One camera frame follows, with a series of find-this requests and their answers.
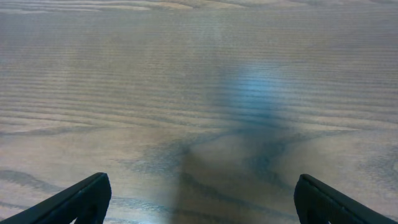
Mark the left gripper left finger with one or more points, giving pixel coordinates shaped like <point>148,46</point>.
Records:
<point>86,202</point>

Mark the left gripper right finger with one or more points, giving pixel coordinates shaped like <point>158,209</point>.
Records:
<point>318,203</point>

